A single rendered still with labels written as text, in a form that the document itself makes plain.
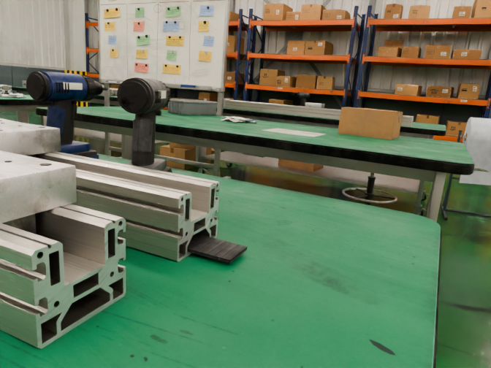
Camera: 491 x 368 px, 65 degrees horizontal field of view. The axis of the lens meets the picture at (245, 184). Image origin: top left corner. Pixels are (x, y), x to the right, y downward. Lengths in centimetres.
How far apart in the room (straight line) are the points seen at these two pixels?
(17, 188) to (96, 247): 9
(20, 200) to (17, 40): 1413
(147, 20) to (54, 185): 366
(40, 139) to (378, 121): 183
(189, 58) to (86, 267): 338
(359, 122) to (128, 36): 263
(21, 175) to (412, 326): 39
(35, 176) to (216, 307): 21
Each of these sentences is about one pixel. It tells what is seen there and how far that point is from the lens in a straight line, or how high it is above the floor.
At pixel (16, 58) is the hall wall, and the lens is 1440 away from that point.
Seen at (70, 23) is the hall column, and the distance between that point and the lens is 932.
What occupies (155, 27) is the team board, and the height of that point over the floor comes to 149.
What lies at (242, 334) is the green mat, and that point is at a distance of 37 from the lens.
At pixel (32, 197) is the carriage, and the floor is 88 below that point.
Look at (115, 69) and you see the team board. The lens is 429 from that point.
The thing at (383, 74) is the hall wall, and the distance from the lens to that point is 1083.
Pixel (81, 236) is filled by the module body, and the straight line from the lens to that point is 40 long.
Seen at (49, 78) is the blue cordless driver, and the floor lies 99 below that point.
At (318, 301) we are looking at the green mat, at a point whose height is 78.
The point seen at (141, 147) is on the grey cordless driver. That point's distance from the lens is 70.
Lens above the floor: 99
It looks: 14 degrees down
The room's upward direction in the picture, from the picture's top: 4 degrees clockwise
